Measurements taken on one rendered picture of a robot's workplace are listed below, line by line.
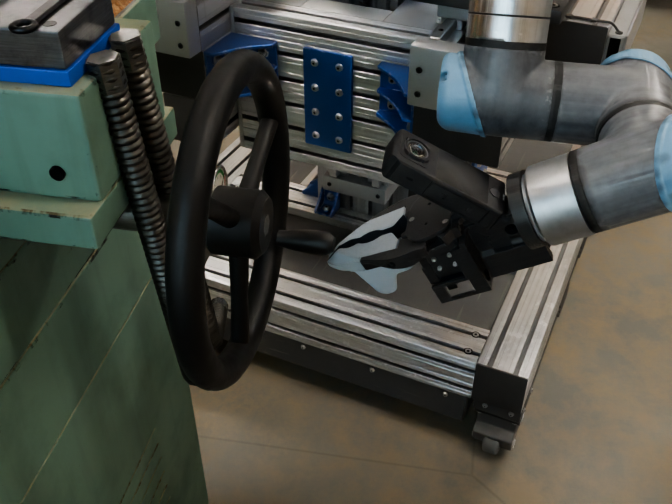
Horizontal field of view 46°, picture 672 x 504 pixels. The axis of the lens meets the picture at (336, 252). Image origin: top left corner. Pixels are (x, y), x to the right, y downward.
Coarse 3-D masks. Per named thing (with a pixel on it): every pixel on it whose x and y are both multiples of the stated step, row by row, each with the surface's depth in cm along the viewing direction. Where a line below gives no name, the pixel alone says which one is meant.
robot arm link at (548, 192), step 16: (544, 160) 70; (560, 160) 67; (528, 176) 68; (544, 176) 67; (560, 176) 66; (528, 192) 68; (544, 192) 67; (560, 192) 66; (528, 208) 68; (544, 208) 67; (560, 208) 66; (576, 208) 66; (544, 224) 67; (560, 224) 67; (576, 224) 67; (544, 240) 70; (560, 240) 69
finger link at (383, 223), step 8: (400, 208) 78; (384, 216) 78; (392, 216) 78; (400, 216) 77; (368, 224) 79; (376, 224) 78; (384, 224) 77; (392, 224) 77; (400, 224) 77; (352, 232) 79; (360, 232) 79; (368, 232) 78; (376, 232) 78; (384, 232) 77; (392, 232) 77; (400, 232) 77; (344, 240) 79; (352, 240) 79; (360, 240) 78; (368, 240) 78; (336, 248) 79
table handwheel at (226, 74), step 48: (192, 144) 55; (288, 144) 78; (192, 192) 54; (240, 192) 67; (288, 192) 80; (192, 240) 54; (240, 240) 66; (192, 288) 55; (240, 288) 70; (192, 336) 57; (240, 336) 72
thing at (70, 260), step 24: (24, 264) 68; (48, 264) 72; (72, 264) 77; (0, 288) 65; (24, 288) 68; (48, 288) 73; (0, 312) 65; (24, 312) 69; (48, 312) 73; (0, 336) 66; (24, 336) 69; (0, 360) 66; (0, 384) 66
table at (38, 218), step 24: (144, 0) 86; (168, 120) 71; (0, 192) 61; (120, 192) 63; (0, 216) 60; (24, 216) 60; (48, 216) 59; (72, 216) 59; (96, 216) 59; (120, 216) 64; (24, 240) 61; (48, 240) 61; (72, 240) 60; (96, 240) 60
